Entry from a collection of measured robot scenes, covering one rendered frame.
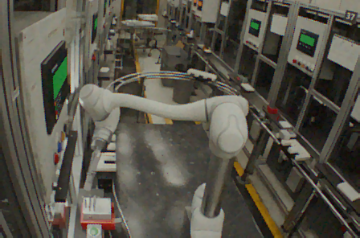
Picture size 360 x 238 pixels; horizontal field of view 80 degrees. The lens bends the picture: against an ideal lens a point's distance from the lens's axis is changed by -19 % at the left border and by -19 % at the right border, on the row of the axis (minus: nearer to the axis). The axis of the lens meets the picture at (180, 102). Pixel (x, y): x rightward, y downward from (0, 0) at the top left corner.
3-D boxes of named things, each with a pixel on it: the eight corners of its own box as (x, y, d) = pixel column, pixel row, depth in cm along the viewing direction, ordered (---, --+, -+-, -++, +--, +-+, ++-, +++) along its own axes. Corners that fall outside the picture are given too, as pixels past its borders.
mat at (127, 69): (156, 137, 344) (156, 137, 344) (112, 137, 329) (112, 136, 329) (134, 38, 852) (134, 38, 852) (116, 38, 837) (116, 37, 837)
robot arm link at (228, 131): (218, 223, 136) (218, 254, 116) (190, 220, 137) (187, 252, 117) (249, 102, 103) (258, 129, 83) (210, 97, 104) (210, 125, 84)
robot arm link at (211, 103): (205, 92, 116) (205, 104, 104) (245, 87, 114) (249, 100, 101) (209, 117, 122) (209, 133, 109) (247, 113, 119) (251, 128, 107)
